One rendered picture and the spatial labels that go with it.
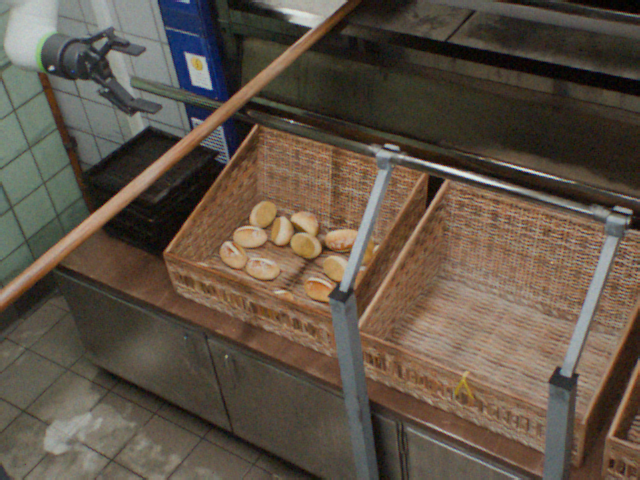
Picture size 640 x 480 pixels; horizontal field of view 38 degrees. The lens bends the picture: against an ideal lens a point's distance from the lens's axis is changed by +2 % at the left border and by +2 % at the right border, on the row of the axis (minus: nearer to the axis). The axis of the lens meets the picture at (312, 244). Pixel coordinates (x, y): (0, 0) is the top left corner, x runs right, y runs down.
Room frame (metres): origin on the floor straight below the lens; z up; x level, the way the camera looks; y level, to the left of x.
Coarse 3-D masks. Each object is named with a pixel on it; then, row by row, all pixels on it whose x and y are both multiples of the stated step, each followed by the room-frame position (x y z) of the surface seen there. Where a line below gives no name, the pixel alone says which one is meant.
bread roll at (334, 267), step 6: (330, 258) 1.82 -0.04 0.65; (336, 258) 1.81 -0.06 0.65; (342, 258) 1.81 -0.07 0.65; (324, 264) 1.82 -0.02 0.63; (330, 264) 1.81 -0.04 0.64; (336, 264) 1.80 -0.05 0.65; (342, 264) 1.79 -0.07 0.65; (324, 270) 1.81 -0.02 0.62; (330, 270) 1.80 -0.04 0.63; (336, 270) 1.79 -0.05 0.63; (342, 270) 1.77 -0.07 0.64; (330, 276) 1.79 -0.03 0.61; (336, 276) 1.78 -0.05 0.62; (342, 276) 1.76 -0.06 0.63
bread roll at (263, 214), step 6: (258, 204) 2.10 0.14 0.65; (264, 204) 2.10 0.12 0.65; (270, 204) 2.10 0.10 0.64; (258, 210) 2.07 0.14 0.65; (264, 210) 2.08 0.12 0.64; (270, 210) 2.09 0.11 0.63; (276, 210) 2.10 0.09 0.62; (252, 216) 2.06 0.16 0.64; (258, 216) 2.06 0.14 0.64; (264, 216) 2.07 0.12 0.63; (270, 216) 2.07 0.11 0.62; (252, 222) 2.05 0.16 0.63; (258, 222) 2.04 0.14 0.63; (264, 222) 2.05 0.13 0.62; (270, 222) 2.06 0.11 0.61
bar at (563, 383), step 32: (192, 96) 1.87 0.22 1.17; (288, 128) 1.69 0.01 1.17; (384, 160) 1.52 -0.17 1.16; (416, 160) 1.49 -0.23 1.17; (384, 192) 1.50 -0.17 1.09; (512, 192) 1.35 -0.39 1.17; (544, 192) 1.32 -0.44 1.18; (608, 224) 1.22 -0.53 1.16; (352, 256) 1.42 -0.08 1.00; (608, 256) 1.19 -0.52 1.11; (352, 288) 1.39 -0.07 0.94; (352, 320) 1.36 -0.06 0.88; (352, 352) 1.35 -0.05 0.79; (576, 352) 1.09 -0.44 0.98; (352, 384) 1.35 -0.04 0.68; (576, 384) 1.06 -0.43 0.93; (352, 416) 1.36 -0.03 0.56; (544, 448) 1.06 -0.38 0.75
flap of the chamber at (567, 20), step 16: (432, 0) 1.71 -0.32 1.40; (448, 0) 1.68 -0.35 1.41; (464, 0) 1.66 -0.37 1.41; (480, 0) 1.64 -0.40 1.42; (576, 0) 1.60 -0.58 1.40; (592, 0) 1.59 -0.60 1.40; (608, 0) 1.59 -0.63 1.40; (624, 0) 1.58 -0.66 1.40; (512, 16) 1.59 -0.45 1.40; (528, 16) 1.57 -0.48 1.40; (544, 16) 1.55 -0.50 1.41; (560, 16) 1.53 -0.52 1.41; (576, 16) 1.52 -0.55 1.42; (608, 32) 1.47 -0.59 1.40; (624, 32) 1.45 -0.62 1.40
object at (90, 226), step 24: (360, 0) 2.16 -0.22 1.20; (264, 72) 1.87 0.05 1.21; (240, 96) 1.79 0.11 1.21; (216, 120) 1.71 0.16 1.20; (192, 144) 1.64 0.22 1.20; (168, 168) 1.58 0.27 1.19; (120, 192) 1.50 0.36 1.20; (96, 216) 1.44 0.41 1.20; (72, 240) 1.38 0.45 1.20; (48, 264) 1.33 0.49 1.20; (24, 288) 1.28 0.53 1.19; (0, 312) 1.23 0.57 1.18
